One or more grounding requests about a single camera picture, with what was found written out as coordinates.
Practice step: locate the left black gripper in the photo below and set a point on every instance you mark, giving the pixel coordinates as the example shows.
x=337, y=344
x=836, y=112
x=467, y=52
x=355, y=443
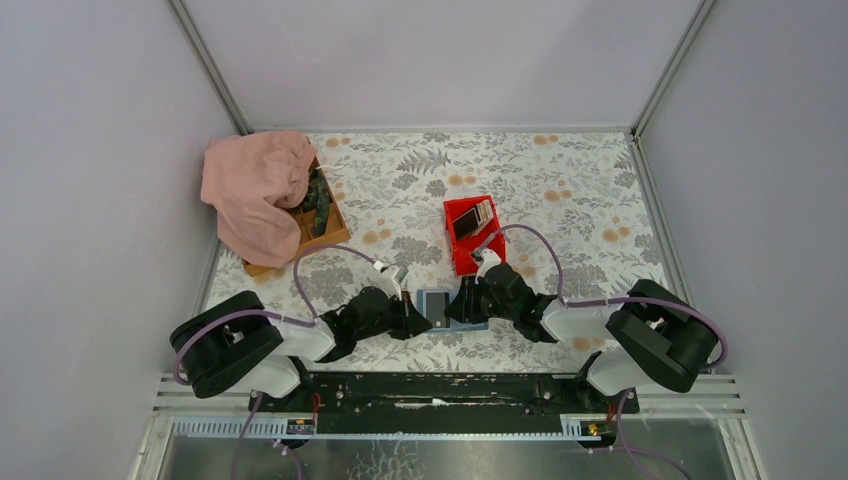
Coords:
x=403, y=315

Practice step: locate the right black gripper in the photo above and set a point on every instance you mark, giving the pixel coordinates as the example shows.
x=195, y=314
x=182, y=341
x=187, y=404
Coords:
x=468, y=307

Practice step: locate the blue card holder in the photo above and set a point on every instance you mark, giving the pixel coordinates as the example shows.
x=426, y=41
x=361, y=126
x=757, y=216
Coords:
x=455, y=326

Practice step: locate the dark card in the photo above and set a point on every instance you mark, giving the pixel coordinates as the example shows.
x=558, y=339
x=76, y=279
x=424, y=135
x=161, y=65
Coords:
x=468, y=223
x=435, y=304

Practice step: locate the red plastic bin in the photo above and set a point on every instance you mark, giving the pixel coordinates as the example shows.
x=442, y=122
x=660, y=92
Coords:
x=461, y=250

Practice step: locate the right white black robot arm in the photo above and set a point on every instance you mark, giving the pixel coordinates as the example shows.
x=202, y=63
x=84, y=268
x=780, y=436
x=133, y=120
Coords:
x=659, y=339

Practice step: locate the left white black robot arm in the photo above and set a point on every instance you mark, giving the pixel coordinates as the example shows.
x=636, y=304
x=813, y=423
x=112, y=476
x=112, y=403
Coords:
x=240, y=344

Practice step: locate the floral patterned table mat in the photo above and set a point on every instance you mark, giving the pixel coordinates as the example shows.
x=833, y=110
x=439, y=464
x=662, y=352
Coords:
x=572, y=205

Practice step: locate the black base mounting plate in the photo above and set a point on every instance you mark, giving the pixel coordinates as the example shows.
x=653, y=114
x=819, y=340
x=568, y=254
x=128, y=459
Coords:
x=378, y=402

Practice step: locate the wooden organizer tray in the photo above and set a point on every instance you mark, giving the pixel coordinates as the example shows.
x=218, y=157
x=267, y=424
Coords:
x=337, y=230

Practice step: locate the dark green patterned item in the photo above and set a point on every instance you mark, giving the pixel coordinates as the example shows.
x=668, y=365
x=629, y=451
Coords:
x=318, y=201

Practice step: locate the pink cloth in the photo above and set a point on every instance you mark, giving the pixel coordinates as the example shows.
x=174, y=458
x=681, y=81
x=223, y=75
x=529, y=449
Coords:
x=252, y=182

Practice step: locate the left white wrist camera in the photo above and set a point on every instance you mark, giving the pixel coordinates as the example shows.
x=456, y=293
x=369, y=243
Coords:
x=391, y=279

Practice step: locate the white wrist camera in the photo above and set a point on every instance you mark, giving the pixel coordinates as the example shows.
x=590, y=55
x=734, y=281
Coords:
x=391, y=279
x=486, y=259

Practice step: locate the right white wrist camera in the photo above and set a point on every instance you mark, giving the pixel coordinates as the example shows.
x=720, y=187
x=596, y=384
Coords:
x=486, y=259

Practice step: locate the white slotted cable duct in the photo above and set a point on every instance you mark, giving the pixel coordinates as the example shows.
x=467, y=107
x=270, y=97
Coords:
x=304, y=429

